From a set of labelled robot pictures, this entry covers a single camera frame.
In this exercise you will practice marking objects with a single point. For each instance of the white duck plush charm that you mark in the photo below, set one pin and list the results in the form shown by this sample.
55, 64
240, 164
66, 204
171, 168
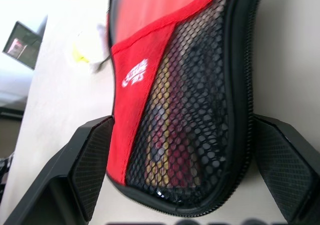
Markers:
92, 47

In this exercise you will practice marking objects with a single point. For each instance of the open grey laptop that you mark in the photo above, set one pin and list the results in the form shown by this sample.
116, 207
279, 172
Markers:
22, 45

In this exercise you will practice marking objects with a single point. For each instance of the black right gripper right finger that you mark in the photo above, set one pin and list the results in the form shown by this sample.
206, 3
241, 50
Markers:
292, 170

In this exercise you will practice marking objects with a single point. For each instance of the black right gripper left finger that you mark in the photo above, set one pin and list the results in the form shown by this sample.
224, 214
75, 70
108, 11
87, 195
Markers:
62, 175

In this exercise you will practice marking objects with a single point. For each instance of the red black paddle case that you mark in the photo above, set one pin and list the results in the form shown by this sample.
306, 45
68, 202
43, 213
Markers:
132, 60

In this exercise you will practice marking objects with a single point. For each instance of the white side desk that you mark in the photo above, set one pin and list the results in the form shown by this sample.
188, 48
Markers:
12, 90

